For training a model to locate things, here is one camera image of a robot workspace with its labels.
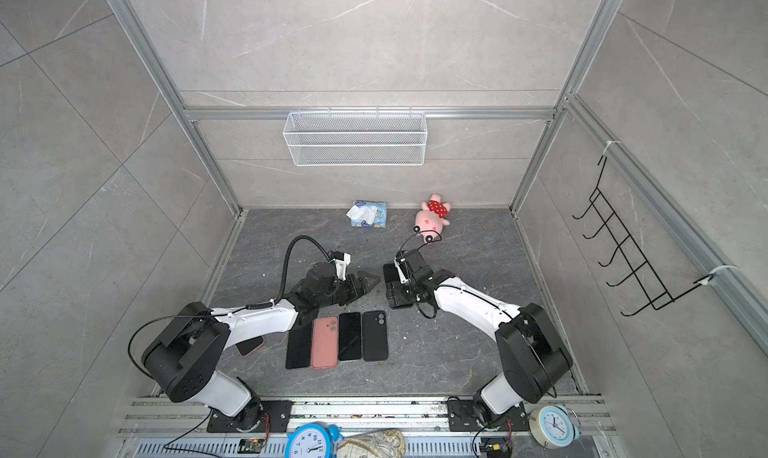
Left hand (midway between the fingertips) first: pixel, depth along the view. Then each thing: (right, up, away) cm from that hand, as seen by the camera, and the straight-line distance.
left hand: (375, 278), depth 85 cm
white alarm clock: (+43, -32, -16) cm, 56 cm away
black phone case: (0, -17, +2) cm, 17 cm away
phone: (-22, -20, -2) cm, 29 cm away
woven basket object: (+4, -35, -18) cm, 40 cm away
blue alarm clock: (-14, -36, -16) cm, 42 cm away
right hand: (+7, -4, +4) cm, 9 cm away
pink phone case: (-15, -20, -1) cm, 25 cm away
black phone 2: (-8, -18, +3) cm, 20 cm away
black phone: (+5, +1, +6) cm, 7 cm away
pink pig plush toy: (+19, +19, +23) cm, 36 cm away
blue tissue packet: (-4, +20, +26) cm, 33 cm away
